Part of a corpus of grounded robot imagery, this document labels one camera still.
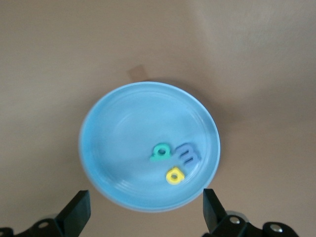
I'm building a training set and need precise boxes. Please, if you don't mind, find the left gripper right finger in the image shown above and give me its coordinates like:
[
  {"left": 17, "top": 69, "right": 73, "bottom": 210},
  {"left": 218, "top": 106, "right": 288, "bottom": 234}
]
[{"left": 202, "top": 189, "right": 298, "bottom": 237}]

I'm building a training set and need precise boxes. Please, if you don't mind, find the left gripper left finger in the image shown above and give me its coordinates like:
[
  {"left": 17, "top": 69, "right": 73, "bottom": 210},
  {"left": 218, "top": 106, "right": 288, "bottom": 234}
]
[{"left": 0, "top": 190, "right": 91, "bottom": 237}]

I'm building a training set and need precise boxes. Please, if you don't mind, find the blue foam letter m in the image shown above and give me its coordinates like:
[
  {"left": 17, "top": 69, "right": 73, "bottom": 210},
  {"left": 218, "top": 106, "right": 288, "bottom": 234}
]
[{"left": 176, "top": 143, "right": 200, "bottom": 169}]

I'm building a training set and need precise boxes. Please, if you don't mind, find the blue plate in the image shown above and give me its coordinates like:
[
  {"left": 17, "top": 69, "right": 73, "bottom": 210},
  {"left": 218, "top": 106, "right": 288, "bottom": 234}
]
[{"left": 78, "top": 81, "right": 221, "bottom": 213}]

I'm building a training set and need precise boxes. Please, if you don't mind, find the teal foam letter b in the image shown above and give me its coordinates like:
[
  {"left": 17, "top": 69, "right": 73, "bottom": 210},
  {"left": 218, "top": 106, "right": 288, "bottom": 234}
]
[{"left": 149, "top": 143, "right": 172, "bottom": 162}]

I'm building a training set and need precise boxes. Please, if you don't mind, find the yellow foam letter a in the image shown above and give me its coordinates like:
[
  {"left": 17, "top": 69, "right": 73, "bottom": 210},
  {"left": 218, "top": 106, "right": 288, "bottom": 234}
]
[{"left": 165, "top": 166, "right": 186, "bottom": 186}]

